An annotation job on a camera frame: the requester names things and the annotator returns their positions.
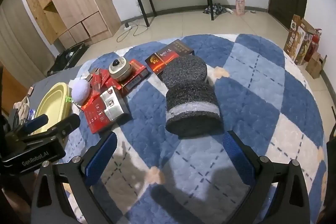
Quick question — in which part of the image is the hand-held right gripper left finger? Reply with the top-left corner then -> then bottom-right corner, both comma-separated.
31,132 -> 118,224

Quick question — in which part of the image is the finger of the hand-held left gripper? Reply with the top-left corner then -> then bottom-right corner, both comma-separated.
31,114 -> 80,138
25,114 -> 49,133

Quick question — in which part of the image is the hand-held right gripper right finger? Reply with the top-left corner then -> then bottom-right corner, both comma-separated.
223,130 -> 311,224

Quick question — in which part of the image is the yellow plastic basin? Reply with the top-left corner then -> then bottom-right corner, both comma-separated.
31,82 -> 73,136

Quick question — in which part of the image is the white fluffy ball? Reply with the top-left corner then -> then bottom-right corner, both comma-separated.
71,78 -> 91,106

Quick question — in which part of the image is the red box with silver end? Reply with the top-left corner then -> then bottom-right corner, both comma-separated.
81,86 -> 130,134

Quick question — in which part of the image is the small red box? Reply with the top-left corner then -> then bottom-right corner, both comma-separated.
101,69 -> 124,90
87,69 -> 105,90

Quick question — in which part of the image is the dark foam cylinder white band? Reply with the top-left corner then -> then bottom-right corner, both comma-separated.
165,82 -> 224,139

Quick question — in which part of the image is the beige ceramic pot with lid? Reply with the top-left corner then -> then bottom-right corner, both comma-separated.
109,56 -> 132,81

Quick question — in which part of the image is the long red carton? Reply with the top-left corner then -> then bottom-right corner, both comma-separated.
120,59 -> 148,94

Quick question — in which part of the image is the plain dark foam cylinder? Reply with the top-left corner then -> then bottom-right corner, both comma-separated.
161,55 -> 208,90

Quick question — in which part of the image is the dark red box gold print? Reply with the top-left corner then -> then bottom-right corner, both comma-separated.
144,49 -> 181,75

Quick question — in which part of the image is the dark brown box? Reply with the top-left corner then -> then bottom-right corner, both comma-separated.
167,39 -> 195,57

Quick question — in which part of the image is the beige clothing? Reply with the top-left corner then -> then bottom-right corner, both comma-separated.
13,96 -> 34,120

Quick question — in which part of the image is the blue plaid fleece blanket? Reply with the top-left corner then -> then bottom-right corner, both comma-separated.
60,34 -> 329,224

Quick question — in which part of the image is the black case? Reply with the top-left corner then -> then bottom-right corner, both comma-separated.
47,42 -> 90,77

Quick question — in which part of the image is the beige curtain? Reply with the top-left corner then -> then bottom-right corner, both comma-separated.
0,0 -> 62,78

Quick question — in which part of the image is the brown cardboard box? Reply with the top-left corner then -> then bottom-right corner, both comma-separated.
305,51 -> 327,80

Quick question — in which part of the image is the wooden wardrobe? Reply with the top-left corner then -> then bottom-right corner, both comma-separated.
24,0 -> 122,49

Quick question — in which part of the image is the printed gift box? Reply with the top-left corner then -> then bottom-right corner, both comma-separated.
283,14 -> 316,66

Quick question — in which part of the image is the red fire extinguisher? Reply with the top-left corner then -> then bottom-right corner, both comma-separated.
304,28 -> 322,62

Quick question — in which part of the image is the plaid cloth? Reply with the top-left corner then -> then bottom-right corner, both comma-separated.
203,3 -> 228,16

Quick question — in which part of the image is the pink bag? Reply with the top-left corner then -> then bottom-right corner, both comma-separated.
235,0 -> 246,16

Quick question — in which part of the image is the power strip with cable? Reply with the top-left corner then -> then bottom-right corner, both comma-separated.
116,20 -> 151,42

